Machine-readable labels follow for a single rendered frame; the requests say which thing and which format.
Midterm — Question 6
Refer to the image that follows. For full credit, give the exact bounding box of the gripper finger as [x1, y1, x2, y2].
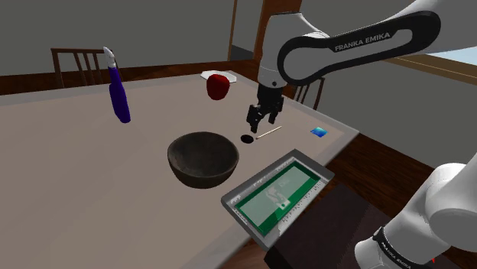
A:
[267, 101, 284, 125]
[245, 105, 267, 135]

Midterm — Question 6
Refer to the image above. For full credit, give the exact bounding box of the thin wooden stick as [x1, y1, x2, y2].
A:
[255, 125, 283, 141]

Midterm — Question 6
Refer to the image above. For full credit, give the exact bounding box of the brown wooden chair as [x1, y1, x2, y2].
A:
[293, 76, 326, 111]
[50, 47, 117, 89]

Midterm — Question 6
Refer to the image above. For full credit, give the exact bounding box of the red apple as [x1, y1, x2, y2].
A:
[206, 73, 231, 101]

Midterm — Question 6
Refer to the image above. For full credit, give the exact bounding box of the white flat plate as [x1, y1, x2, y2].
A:
[200, 70, 238, 84]

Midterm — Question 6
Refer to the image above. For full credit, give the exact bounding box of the dark brown bowl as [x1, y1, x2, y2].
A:
[167, 131, 240, 190]

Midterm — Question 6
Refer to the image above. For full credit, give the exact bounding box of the dark robot stand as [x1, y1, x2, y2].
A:
[263, 183, 392, 269]

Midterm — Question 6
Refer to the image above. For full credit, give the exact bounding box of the blue spray bottle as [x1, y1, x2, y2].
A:
[102, 46, 132, 125]

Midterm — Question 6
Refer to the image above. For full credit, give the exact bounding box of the grey table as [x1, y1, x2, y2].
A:
[0, 70, 361, 269]

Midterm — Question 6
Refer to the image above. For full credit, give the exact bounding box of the window with brown sill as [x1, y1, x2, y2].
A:
[383, 46, 477, 87]

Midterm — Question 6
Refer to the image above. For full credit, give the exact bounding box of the green book with grey frame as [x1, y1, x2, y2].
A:
[220, 148, 336, 251]

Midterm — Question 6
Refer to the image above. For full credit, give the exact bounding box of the brown wooden door frame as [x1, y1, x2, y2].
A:
[228, 0, 303, 73]

